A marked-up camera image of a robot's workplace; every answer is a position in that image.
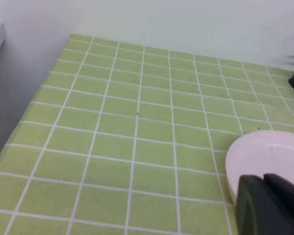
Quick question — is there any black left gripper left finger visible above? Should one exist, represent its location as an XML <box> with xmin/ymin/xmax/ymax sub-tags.
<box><xmin>235</xmin><ymin>175</ymin><xmax>294</xmax><ymax>235</ymax></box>

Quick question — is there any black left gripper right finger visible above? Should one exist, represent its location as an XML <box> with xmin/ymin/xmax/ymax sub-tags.
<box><xmin>264</xmin><ymin>174</ymin><xmax>294</xmax><ymax>218</ymax></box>

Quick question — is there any pink plastic plate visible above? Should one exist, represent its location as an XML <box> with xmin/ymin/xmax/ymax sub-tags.
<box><xmin>225</xmin><ymin>130</ymin><xmax>294</xmax><ymax>203</ymax></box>

